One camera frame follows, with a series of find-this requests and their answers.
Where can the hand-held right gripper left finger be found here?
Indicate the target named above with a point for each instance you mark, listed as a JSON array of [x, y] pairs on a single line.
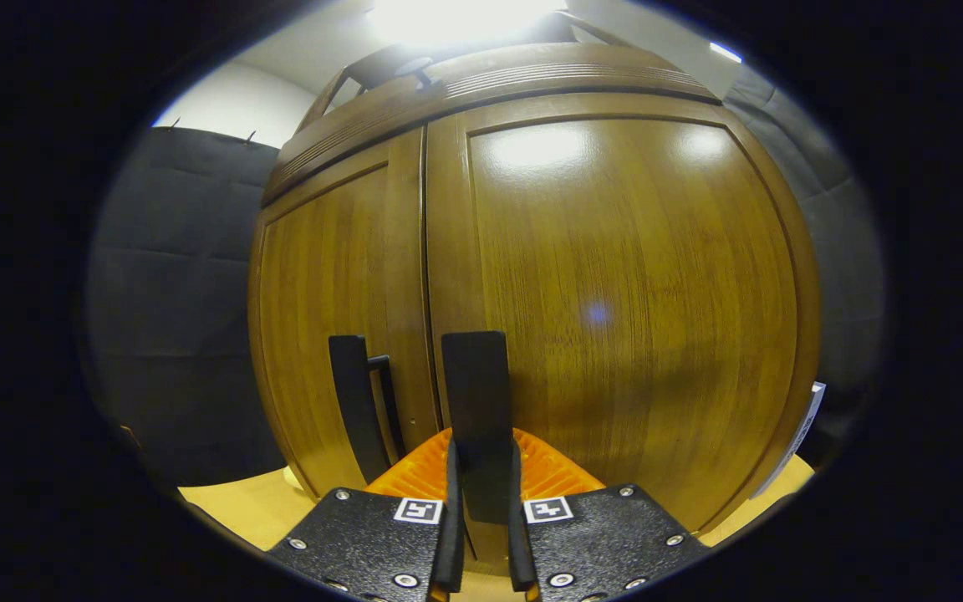
[[449, 518]]

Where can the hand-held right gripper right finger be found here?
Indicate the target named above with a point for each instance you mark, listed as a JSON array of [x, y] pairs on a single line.
[[519, 535]]

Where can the wooden shoe cabinet door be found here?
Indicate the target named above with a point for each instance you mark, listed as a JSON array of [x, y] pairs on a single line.
[[323, 293], [632, 293]]

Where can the wooden double-door shoe cabinet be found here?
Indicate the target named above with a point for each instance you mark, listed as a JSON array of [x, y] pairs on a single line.
[[615, 293]]

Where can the blue and white book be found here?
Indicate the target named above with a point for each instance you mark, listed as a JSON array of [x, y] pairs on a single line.
[[795, 439]]

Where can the black backdrop cloth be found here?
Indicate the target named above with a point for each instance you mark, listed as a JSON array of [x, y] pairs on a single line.
[[172, 293]]

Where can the black round drawer knob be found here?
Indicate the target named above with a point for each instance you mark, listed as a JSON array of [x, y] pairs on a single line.
[[415, 68]]

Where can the large ceiling light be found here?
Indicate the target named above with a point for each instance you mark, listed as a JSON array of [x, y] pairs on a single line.
[[465, 17]]

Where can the small ceiling light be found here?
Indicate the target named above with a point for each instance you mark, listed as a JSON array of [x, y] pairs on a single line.
[[725, 52]]

